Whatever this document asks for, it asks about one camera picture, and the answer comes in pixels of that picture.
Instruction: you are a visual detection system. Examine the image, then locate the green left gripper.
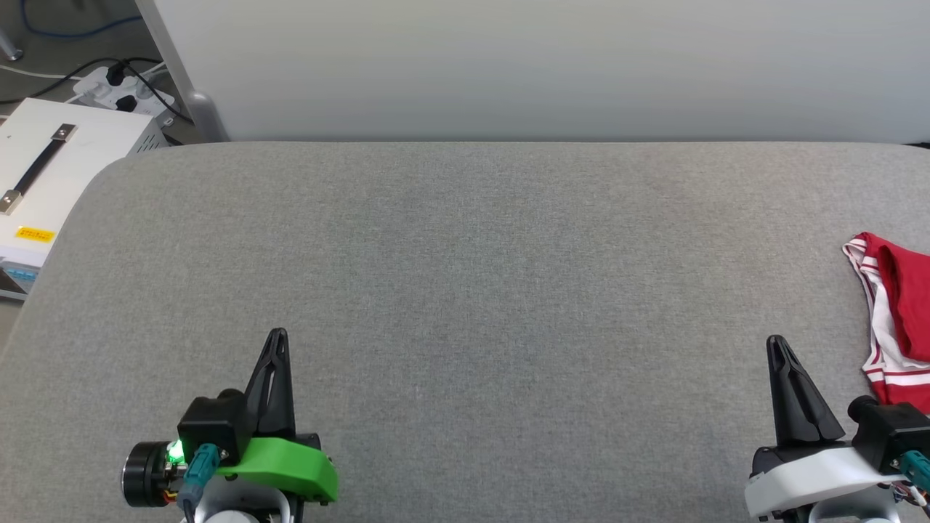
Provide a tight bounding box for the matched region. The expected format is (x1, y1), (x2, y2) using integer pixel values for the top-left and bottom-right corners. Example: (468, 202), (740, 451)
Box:
(190, 328), (340, 523)

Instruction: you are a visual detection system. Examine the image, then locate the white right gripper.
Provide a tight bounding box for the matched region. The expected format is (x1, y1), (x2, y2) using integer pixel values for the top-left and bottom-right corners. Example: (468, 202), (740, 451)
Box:
(744, 336), (905, 523)

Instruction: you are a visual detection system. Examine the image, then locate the red garment with white stripes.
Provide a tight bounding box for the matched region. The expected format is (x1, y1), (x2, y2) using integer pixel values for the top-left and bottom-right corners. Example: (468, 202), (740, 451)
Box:
(843, 232), (930, 415)

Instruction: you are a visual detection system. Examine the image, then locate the white power strip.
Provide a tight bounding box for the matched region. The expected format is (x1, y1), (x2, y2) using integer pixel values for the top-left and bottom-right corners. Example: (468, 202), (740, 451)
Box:
(73, 65), (177, 121)

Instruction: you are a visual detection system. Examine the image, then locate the white partition panel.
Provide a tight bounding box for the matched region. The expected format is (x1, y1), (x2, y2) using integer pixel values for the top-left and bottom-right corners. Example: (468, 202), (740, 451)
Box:
(134, 0), (930, 144)

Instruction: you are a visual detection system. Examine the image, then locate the white box with black handle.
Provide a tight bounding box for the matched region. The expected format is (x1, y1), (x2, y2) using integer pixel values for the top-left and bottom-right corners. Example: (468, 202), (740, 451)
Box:
(0, 98), (171, 302)

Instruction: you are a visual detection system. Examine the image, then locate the black power cable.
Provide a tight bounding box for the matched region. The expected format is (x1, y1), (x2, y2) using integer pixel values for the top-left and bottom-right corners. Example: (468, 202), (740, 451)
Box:
(0, 57), (194, 126)

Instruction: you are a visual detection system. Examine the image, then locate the white floor cable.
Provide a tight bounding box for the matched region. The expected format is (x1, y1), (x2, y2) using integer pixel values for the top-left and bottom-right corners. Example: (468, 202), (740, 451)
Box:
(0, 64), (82, 82)

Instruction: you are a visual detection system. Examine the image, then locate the blue cable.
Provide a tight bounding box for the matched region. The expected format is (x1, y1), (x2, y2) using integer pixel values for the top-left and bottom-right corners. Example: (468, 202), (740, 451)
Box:
(20, 0), (143, 39)

